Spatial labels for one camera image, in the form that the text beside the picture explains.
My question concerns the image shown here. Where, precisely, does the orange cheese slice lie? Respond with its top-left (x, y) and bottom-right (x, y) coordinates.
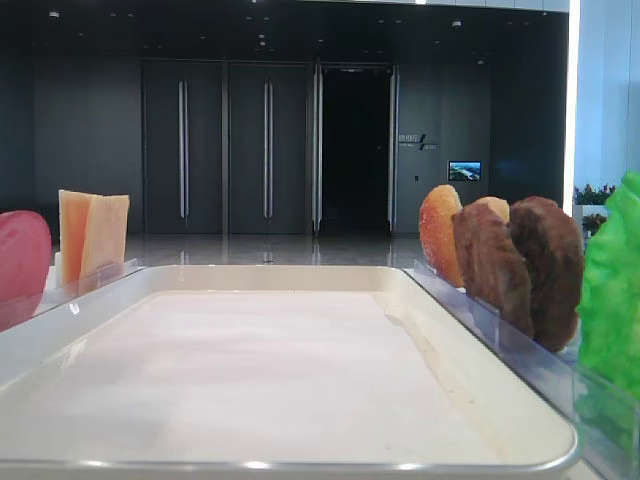
top-left (58, 190), bottom-right (94, 285)

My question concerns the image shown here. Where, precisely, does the dark double door left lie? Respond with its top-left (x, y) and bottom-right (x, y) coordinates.
top-left (143, 61), bottom-right (222, 234)

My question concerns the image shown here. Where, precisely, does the red tomato slice inner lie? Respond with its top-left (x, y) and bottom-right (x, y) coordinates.
top-left (1, 210), bottom-right (52, 331)

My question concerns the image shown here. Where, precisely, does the dark brown meat patty right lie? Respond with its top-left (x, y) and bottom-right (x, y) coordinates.
top-left (509, 196), bottom-right (584, 352)

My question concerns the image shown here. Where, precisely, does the green lettuce leaf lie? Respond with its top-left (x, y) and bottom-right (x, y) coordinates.
top-left (578, 171), bottom-right (639, 450)

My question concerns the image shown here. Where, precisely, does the white rectangular metal tray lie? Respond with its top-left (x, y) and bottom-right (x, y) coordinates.
top-left (1, 266), bottom-right (579, 479)

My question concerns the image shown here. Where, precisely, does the golden bun slice right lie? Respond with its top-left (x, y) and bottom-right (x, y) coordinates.
top-left (474, 196), bottom-right (510, 223)

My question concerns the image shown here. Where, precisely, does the golden bun slice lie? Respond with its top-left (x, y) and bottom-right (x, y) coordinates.
top-left (419, 185), bottom-right (464, 288)
top-left (474, 196), bottom-right (510, 223)

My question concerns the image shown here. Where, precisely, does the flower planter by window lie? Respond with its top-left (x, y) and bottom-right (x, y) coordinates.
top-left (573, 184), bottom-right (616, 238)

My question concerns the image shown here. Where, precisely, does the dark double door middle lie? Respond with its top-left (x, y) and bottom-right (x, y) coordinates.
top-left (229, 64), bottom-right (307, 234)

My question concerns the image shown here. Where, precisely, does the golden bun slice left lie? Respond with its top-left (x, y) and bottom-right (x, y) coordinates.
top-left (419, 185), bottom-right (464, 288)

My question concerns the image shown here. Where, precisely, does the pale yellow cheese slice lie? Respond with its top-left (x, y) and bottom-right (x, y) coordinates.
top-left (80, 195), bottom-right (130, 278)

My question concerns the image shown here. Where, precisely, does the brown meat patty left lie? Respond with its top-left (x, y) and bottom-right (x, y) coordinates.
top-left (453, 202), bottom-right (534, 337)

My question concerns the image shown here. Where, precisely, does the dark double door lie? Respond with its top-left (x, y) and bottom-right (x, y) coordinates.
top-left (229, 64), bottom-right (307, 234)
top-left (143, 61), bottom-right (222, 234)

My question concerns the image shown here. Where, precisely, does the wall display screen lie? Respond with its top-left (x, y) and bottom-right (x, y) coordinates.
top-left (448, 161), bottom-right (482, 182)

